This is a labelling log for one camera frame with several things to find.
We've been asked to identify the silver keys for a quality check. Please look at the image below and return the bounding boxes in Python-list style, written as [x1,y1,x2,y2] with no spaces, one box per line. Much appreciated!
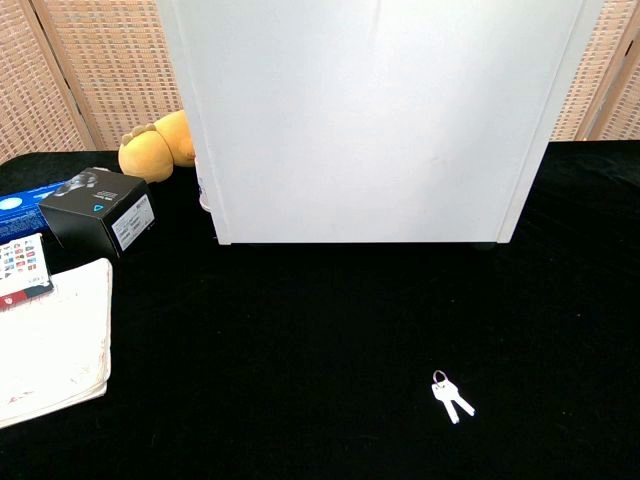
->
[430,369,477,425]

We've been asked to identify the black table cloth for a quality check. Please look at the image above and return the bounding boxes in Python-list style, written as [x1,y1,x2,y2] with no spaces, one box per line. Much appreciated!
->
[0,139,640,480]

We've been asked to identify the white cabinet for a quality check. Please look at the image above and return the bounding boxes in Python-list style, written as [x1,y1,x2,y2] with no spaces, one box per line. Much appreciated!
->
[154,0,609,251]

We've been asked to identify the yellow plush toy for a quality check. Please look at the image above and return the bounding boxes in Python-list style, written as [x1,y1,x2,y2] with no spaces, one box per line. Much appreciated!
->
[117,109,197,185]

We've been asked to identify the black product box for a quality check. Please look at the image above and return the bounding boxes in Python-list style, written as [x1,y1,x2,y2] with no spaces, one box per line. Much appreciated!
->
[37,167,156,259]

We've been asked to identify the woven wicker folding screen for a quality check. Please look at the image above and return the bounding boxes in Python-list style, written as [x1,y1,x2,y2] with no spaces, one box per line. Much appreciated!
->
[549,0,640,144]
[0,0,184,166]

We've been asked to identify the white spiral notebook red drawings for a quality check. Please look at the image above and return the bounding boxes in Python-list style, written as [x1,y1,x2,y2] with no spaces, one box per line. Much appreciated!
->
[0,257,114,430]

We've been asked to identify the white box with colourful pictures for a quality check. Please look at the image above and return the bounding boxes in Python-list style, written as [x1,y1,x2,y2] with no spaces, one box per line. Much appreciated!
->
[0,232,55,312]

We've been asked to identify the blue cardboard box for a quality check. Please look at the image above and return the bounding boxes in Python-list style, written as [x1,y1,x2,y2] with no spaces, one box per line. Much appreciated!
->
[0,180,69,246]

